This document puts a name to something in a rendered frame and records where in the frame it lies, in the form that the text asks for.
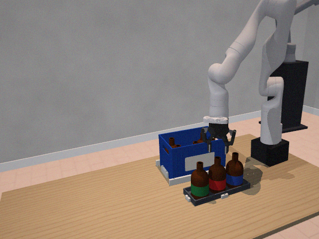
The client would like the blue crate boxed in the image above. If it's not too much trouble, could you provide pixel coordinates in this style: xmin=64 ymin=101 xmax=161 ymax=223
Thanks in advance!
xmin=159 ymin=127 xmax=226 ymax=179

